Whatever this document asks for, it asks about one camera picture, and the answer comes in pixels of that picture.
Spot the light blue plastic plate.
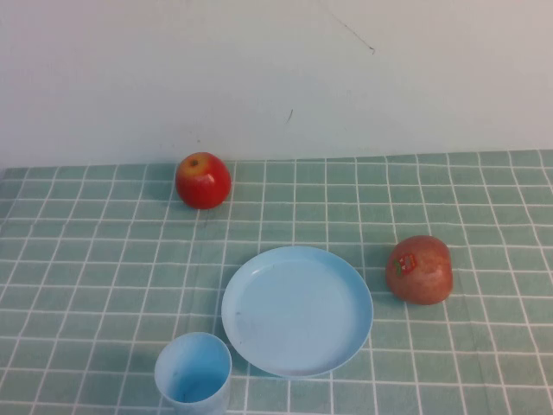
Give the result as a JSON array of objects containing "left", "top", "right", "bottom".
[{"left": 220, "top": 246, "right": 374, "bottom": 379}]

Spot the light blue plastic cup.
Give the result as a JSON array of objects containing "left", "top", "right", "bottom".
[{"left": 154, "top": 331, "right": 233, "bottom": 415}]

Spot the shiny red apple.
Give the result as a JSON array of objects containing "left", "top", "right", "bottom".
[{"left": 175, "top": 151, "right": 232, "bottom": 211}]

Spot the dull red apple with sticker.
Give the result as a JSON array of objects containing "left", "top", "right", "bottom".
[{"left": 385, "top": 234, "right": 454, "bottom": 306}]

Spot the green white-checked tablecloth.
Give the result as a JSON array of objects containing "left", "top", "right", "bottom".
[{"left": 0, "top": 149, "right": 553, "bottom": 415}]

